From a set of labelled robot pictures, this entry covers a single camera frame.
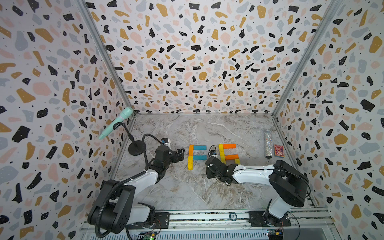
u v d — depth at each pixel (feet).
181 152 2.69
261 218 2.45
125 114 2.50
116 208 1.36
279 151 3.27
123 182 1.49
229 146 3.37
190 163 3.06
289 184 1.52
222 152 3.27
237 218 2.48
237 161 3.11
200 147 3.27
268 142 3.37
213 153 2.68
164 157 2.26
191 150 3.27
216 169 2.24
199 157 3.14
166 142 2.61
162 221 2.40
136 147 3.29
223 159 3.13
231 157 3.23
